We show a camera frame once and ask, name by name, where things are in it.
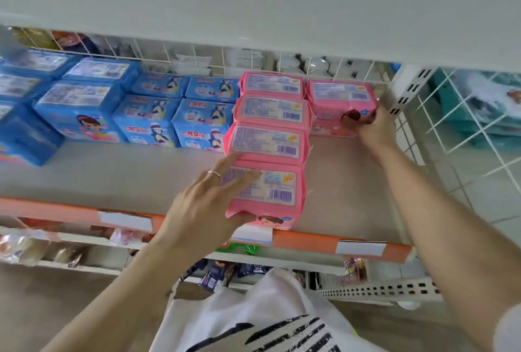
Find person's right hand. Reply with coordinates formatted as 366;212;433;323
341;97;402;157

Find person's left hand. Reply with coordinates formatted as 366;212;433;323
157;154;261;261

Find pink packet with blue badge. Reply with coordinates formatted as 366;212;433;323
306;80;378;137

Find pink packet with girl print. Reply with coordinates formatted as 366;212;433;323
225;161;307;231

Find person's right forearm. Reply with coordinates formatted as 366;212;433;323
366;142;521;352

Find person's left forearm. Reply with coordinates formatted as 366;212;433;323
41;238;206;352

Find white price label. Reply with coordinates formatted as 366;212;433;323
335;240;387;259
231;226;274;247
98;211;154;235

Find green snack packet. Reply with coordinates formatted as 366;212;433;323
222;242;258;257

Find pink packet with barcode label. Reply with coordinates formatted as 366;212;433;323
239;71;307;101
223;122;311;167
233;95;313;133

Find blue packet with figure print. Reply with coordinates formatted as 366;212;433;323
172;99;237;152
185;76;241;103
131;72;190;99
113;95;182;147

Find dark blue snack packets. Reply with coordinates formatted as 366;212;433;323
183;259;274;292

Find white perforated shelf upright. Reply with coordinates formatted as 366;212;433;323
383;65;439;117

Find row of white packs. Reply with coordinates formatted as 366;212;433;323
167;47;391;82

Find orange shelf edge strip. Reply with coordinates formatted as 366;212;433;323
0;197;414;265

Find brown cardboard box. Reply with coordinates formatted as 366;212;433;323
172;281;214;303

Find white shirt with black print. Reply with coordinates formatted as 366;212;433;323
150;268;521;352

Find grey shelf board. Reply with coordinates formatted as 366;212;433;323
0;136;412;247

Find pink clear snack packet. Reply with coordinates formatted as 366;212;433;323
341;257;369;285

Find teal packages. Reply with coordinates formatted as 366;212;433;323
429;68;521;150

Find white overhead shelf board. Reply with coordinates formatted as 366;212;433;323
0;0;521;76

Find group of large blue packs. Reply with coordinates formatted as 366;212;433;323
0;49;141;167

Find clear snack bags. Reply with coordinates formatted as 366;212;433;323
0;228;87;269

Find white wire mesh side panel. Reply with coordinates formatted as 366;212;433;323
397;67;521;179

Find white wire mesh back panel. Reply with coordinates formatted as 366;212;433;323
8;26;393;85

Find white perforated shelf bracket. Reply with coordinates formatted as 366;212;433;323
317;278;443;304

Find white lower shelf rail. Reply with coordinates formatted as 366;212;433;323
0;226;347;277

